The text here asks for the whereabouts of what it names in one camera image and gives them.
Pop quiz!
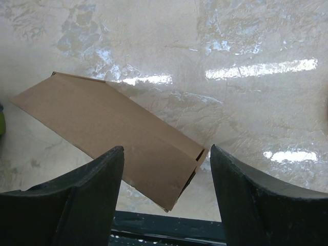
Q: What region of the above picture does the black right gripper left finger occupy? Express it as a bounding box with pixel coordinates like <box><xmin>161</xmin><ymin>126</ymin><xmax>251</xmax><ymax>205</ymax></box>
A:
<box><xmin>1</xmin><ymin>146</ymin><xmax>125</xmax><ymax>245</ymax></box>

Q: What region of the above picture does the brown cardboard box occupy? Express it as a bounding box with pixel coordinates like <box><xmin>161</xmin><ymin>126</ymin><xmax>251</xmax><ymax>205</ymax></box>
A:
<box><xmin>12</xmin><ymin>72</ymin><xmax>208</xmax><ymax>211</ymax></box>

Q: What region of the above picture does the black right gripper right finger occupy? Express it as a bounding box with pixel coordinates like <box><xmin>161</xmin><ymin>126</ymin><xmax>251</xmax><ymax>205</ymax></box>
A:
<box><xmin>210</xmin><ymin>145</ymin><xmax>327</xmax><ymax>245</ymax></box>

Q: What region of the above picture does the olive green plastic bin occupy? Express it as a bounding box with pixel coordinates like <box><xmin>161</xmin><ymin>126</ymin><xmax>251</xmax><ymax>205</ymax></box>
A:
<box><xmin>0</xmin><ymin>104</ymin><xmax>6</xmax><ymax>136</ymax></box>

